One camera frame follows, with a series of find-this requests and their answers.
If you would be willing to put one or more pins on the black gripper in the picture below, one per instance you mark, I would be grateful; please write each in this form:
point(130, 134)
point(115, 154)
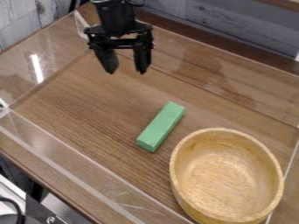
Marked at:
point(120, 32)

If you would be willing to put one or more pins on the green rectangular block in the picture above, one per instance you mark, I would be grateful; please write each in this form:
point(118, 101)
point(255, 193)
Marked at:
point(160, 126)

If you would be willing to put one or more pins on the brown wooden bowl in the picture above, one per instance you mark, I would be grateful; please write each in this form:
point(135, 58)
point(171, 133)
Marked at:
point(226, 177)

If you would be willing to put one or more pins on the clear acrylic corner bracket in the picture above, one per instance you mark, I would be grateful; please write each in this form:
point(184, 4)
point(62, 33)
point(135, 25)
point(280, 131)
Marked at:
point(82, 24)

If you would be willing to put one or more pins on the clear acrylic enclosure walls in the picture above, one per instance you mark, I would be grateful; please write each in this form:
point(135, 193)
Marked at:
point(71, 118)

